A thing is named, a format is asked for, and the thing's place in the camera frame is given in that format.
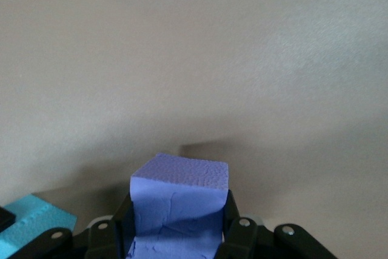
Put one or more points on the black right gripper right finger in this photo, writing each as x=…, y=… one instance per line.
x=251, y=240

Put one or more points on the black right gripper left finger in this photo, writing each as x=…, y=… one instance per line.
x=100, y=237

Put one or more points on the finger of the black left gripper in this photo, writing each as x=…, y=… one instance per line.
x=5, y=219

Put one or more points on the blue foam cube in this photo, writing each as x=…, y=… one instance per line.
x=33, y=219

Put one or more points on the purple foam cube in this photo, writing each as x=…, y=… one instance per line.
x=179, y=204

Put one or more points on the brown paper table cover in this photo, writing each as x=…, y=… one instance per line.
x=194, y=59

